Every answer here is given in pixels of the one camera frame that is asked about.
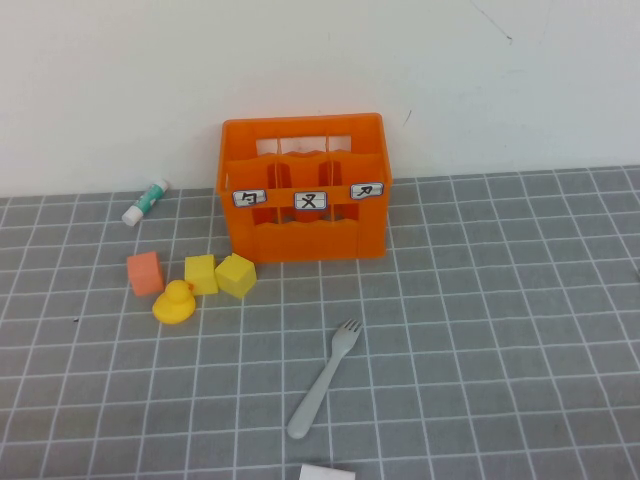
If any yellow rubber duck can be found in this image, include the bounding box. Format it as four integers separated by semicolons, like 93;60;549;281
151;279;196;326

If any yellow foam cube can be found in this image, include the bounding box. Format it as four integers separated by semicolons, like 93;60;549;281
183;253;220;296
214;252;258;300

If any orange foam cube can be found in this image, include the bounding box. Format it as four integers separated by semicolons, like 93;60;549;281
126;250;166;297

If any white label character 刀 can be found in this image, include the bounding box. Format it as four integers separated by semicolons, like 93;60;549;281
349;181;385;201

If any white label character 勺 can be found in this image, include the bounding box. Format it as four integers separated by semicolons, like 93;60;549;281
232;188;268;208

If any white green glue stick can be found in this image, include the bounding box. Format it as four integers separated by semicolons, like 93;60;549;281
121;178;170;227

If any white label character 叉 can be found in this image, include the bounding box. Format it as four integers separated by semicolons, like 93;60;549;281
293;190;329;211

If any grey plastic fork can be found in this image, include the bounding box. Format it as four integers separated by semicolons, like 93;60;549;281
286;318;364;441

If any orange plastic cutlery holder crate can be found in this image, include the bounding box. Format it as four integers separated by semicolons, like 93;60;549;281
215;112;394;264

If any white paper piece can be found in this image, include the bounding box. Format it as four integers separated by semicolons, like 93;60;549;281
299;463;357;480

